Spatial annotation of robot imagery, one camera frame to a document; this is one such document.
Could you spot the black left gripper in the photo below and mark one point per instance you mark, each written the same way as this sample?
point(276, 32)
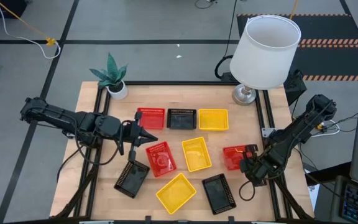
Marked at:
point(132, 133)

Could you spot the yellow slotted plastic basket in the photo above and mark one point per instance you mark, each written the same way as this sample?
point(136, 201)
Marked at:
point(176, 193)
point(196, 154)
point(213, 119)

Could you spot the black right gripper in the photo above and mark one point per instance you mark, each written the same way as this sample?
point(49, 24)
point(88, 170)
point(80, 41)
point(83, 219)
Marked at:
point(258, 168)

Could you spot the black angular device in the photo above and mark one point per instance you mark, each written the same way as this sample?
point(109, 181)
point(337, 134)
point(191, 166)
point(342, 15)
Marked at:
point(294, 85)

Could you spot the black aluminium extrusion frame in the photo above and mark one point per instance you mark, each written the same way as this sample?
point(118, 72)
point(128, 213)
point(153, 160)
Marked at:
point(182, 83)

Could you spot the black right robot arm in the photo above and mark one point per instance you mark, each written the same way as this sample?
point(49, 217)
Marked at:
point(291, 133)

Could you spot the black power box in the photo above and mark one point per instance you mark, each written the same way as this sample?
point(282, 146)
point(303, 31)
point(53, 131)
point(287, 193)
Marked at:
point(228, 77)

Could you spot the silver aluminium bar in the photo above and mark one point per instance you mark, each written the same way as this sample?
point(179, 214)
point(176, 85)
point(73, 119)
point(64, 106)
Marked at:
point(269, 222)
point(96, 222)

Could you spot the white shade table lamp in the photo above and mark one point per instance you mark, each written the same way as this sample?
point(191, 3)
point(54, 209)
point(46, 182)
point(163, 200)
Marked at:
point(264, 53)

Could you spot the black hazard-striped floor mat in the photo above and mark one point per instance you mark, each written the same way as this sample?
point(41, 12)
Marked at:
point(328, 29)

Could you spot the red slotted plastic basket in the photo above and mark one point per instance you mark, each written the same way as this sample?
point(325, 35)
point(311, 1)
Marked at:
point(232, 158)
point(151, 119)
point(162, 160)

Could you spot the silver corner bracket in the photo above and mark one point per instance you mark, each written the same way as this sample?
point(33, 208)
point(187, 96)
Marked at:
point(267, 132)

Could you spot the black frame clip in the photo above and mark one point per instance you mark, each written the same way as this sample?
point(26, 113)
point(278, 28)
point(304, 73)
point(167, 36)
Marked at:
point(148, 220)
point(231, 220)

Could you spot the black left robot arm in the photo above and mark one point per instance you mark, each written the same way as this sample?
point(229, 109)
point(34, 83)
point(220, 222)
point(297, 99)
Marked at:
point(64, 118)

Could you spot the black slotted plastic basket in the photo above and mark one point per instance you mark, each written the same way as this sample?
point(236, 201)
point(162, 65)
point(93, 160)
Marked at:
point(132, 180)
point(218, 194)
point(181, 121)

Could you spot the potted green snake plant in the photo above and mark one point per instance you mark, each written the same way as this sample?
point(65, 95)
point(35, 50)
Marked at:
point(118, 91)

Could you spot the yellow plug connector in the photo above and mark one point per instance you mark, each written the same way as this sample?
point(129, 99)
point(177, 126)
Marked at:
point(319, 126)

